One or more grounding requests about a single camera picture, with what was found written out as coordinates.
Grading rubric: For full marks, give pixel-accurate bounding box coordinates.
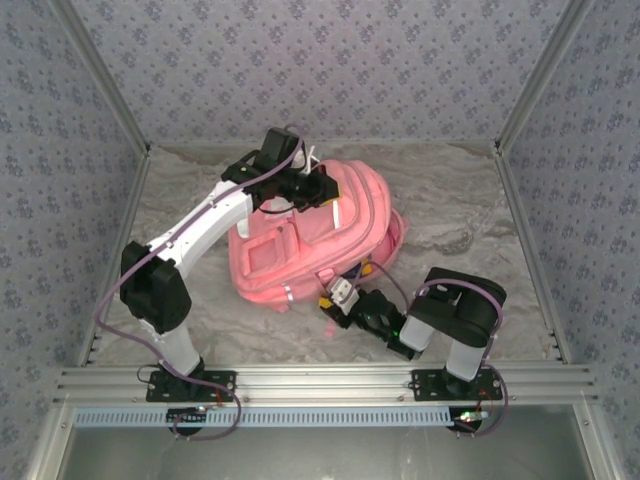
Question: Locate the pink student backpack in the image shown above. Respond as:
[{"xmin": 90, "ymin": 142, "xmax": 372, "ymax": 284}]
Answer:
[{"xmin": 227, "ymin": 158, "xmax": 409, "ymax": 341}]

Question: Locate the small black controller board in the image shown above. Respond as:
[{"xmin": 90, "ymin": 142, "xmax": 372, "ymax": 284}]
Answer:
[
  {"xmin": 448, "ymin": 407, "xmax": 490, "ymax": 437},
  {"xmin": 166, "ymin": 407, "xmax": 210, "ymax": 437}
]

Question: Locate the grey metal panel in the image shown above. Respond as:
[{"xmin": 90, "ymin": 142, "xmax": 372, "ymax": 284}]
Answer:
[{"xmin": 27, "ymin": 403, "xmax": 619, "ymax": 480}]

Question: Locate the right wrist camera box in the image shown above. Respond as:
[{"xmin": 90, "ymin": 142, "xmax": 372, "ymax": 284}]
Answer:
[{"xmin": 327, "ymin": 276, "xmax": 362, "ymax": 310}]

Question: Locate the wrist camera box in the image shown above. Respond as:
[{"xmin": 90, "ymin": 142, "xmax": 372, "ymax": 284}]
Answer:
[
  {"xmin": 327, "ymin": 276, "xmax": 362, "ymax": 310},
  {"xmin": 293, "ymin": 143, "xmax": 322, "ymax": 176}
]

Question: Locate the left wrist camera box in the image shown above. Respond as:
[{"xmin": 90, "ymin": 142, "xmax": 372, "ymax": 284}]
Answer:
[{"xmin": 293, "ymin": 143, "xmax": 322, "ymax": 176}]

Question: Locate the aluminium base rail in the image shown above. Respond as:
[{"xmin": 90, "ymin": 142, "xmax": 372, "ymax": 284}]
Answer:
[{"xmin": 54, "ymin": 363, "xmax": 599, "ymax": 405}]

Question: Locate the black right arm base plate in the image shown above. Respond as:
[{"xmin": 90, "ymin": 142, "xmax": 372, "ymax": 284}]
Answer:
[{"xmin": 410, "ymin": 368, "xmax": 504, "ymax": 402}]

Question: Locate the slotted grey cable duct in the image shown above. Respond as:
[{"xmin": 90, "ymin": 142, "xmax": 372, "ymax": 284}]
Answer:
[{"xmin": 73, "ymin": 405, "xmax": 459, "ymax": 429}]

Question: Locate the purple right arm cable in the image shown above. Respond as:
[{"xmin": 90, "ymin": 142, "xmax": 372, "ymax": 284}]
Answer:
[{"xmin": 349, "ymin": 259, "xmax": 510, "ymax": 439}]

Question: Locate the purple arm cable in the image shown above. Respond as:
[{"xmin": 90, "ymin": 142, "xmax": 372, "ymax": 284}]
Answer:
[
  {"xmin": 349, "ymin": 259, "xmax": 510, "ymax": 439},
  {"xmin": 94, "ymin": 124, "xmax": 242, "ymax": 442}
]

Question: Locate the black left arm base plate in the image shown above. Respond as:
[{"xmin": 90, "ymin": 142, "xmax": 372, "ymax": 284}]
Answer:
[{"xmin": 145, "ymin": 370, "xmax": 237, "ymax": 404}]

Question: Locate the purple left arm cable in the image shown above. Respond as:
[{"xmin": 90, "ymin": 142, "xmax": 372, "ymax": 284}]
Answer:
[{"xmin": 94, "ymin": 124, "xmax": 242, "ymax": 442}]

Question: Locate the aluminium frame post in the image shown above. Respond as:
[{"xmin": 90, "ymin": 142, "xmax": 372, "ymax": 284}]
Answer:
[
  {"xmin": 493, "ymin": 0, "xmax": 599, "ymax": 157},
  {"xmin": 49, "ymin": 0, "xmax": 152, "ymax": 157}
]

